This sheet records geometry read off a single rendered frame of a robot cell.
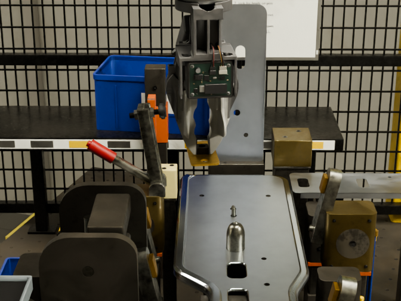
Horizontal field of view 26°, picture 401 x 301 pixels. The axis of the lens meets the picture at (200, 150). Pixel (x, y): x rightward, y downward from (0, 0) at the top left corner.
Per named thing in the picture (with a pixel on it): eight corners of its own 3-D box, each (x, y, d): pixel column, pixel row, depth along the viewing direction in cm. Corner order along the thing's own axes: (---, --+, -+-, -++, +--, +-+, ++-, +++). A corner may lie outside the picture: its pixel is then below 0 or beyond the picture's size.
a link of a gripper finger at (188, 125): (176, 166, 112) (180, 98, 108) (172, 150, 117) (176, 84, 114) (200, 167, 112) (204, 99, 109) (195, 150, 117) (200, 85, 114)
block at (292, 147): (305, 290, 194) (312, 140, 181) (269, 290, 195) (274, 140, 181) (301, 272, 202) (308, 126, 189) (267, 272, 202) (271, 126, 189)
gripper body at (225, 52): (177, 104, 107) (176, 7, 102) (172, 83, 114) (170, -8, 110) (238, 102, 107) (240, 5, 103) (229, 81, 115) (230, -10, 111)
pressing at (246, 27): (262, 162, 186) (267, 4, 173) (209, 162, 186) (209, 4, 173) (262, 160, 187) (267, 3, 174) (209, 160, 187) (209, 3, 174)
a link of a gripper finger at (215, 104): (213, 166, 112) (208, 99, 109) (207, 150, 118) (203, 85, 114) (237, 164, 112) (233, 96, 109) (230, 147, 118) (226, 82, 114)
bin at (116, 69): (228, 137, 192) (229, 80, 187) (93, 129, 196) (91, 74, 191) (236, 112, 207) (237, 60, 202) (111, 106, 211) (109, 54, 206)
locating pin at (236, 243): (244, 260, 149) (245, 226, 147) (226, 260, 149) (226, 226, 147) (244, 251, 152) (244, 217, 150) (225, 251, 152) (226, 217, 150)
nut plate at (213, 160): (219, 165, 114) (219, 156, 113) (191, 166, 113) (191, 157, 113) (212, 142, 121) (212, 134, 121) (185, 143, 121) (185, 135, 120)
